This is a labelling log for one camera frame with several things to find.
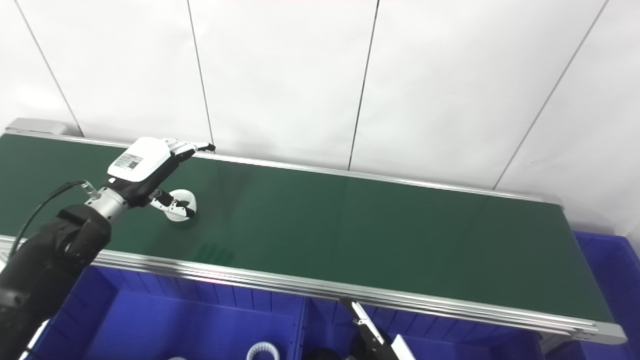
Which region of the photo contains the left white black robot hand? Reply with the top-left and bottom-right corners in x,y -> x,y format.
105,137 -> 217,219

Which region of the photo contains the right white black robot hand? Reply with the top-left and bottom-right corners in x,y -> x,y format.
339,297 -> 417,360

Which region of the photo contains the green conveyor belt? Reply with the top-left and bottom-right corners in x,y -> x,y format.
0,132 -> 615,323
0,118 -> 628,346

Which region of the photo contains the long blue plastic bin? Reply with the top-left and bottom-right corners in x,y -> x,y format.
542,231 -> 640,360

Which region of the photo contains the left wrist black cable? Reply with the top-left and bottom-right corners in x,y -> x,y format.
7,179 -> 101,261

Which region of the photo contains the white toothed ring part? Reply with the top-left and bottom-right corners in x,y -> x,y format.
246,341 -> 281,360

